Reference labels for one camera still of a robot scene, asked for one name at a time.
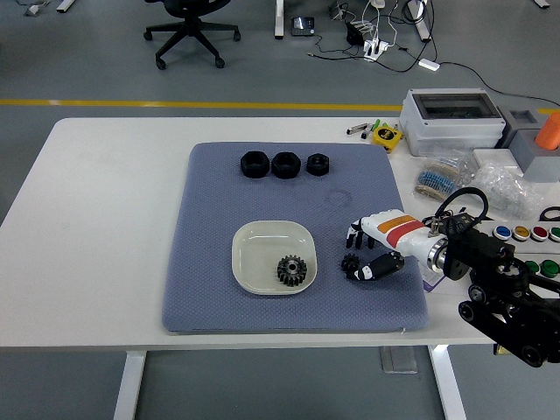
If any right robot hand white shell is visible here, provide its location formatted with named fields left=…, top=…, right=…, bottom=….
left=345, top=210, right=441, bottom=282

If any small black gear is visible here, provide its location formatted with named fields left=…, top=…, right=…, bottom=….
left=340, top=253, right=361, bottom=278

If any large black gear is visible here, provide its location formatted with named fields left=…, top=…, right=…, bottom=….
left=276, top=255, right=308, bottom=288

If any small black hex nut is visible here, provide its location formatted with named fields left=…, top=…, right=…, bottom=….
left=305, top=152, right=332, bottom=177

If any white flat box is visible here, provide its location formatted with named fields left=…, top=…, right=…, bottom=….
left=472, top=147, right=524, bottom=172

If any large black hex nut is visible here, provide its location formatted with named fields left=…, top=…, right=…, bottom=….
left=240, top=150, right=270, bottom=179
left=270, top=150, right=301, bottom=179

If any purple-edged label card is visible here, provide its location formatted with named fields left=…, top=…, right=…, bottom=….
left=422, top=262, right=447, bottom=293

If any bag of blue resistors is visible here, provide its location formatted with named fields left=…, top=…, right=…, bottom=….
left=411, top=150, right=478, bottom=205

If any yellow tape measure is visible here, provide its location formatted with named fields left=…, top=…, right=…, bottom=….
left=371, top=125, right=403, bottom=152

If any bag of clear parts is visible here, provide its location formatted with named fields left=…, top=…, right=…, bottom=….
left=472, top=164, right=546, bottom=221

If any grey floor plate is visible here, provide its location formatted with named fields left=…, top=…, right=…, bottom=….
left=379, top=346, right=419, bottom=375

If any white square plate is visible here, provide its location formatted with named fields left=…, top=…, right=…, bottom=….
left=230, top=220, right=319, bottom=297

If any grey block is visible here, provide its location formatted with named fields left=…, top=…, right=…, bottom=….
left=512, top=129, right=560, bottom=181

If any white table leg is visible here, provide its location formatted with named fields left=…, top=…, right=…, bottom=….
left=427, top=345, right=468, bottom=420
left=112, top=352, right=147, bottom=420

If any grey square holder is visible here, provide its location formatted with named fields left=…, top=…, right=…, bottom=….
left=502, top=108, right=539, bottom=148

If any orange cylinder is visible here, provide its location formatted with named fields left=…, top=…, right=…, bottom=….
left=534, top=112, right=560, bottom=150

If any white power strip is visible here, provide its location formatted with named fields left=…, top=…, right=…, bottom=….
left=362, top=38, right=392, bottom=61

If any blue-grey quilted mat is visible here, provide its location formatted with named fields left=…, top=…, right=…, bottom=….
left=161, top=141, right=430, bottom=336

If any black power brick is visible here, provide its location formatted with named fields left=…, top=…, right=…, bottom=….
left=346, top=21, right=367, bottom=46

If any white desk leg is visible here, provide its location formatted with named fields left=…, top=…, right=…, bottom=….
left=274, top=0, right=286, bottom=40
left=405, top=0, right=432, bottom=43

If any black desk phone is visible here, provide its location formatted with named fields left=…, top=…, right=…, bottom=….
left=290, top=16, right=317, bottom=38

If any black office chair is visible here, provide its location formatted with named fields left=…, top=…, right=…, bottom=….
left=143, top=0, right=242, bottom=70

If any grey electrical enclosure box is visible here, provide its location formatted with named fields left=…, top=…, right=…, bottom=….
left=398, top=88, right=508, bottom=157

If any long black floor cable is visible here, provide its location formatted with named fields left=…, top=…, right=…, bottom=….
left=439, top=61, right=560, bottom=109

